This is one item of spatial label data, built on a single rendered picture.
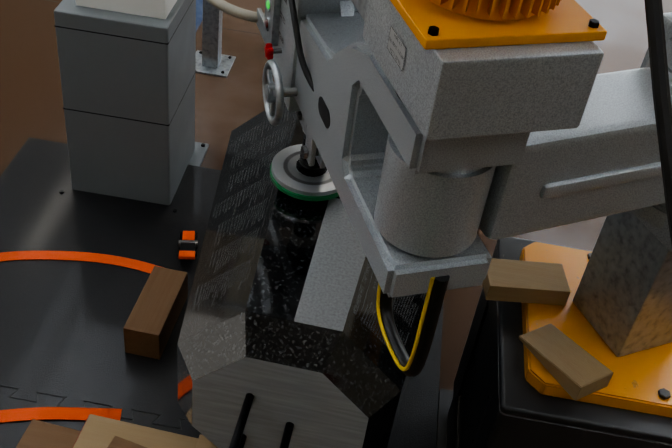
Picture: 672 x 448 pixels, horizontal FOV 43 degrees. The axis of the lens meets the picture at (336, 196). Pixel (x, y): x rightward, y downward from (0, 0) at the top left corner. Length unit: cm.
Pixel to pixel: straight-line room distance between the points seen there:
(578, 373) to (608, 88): 67
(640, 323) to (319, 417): 76
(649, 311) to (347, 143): 81
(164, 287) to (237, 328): 103
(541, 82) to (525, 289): 97
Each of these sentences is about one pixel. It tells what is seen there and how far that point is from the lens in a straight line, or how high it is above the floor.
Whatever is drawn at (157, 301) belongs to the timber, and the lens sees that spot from 294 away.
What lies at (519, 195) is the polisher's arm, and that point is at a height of 136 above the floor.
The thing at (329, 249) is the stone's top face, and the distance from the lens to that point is 213.
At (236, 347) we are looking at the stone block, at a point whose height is 77.
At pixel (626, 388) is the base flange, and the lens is 210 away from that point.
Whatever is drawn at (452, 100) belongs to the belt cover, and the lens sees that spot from 120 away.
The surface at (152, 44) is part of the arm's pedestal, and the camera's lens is 309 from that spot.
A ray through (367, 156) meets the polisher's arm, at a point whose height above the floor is 127.
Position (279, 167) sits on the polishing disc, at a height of 88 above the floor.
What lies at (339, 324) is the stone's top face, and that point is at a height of 82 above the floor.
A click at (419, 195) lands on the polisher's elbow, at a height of 138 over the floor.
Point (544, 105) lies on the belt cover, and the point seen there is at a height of 162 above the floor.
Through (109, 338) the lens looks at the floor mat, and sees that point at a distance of 300.
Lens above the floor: 226
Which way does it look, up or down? 39 degrees down
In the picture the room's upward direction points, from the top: 8 degrees clockwise
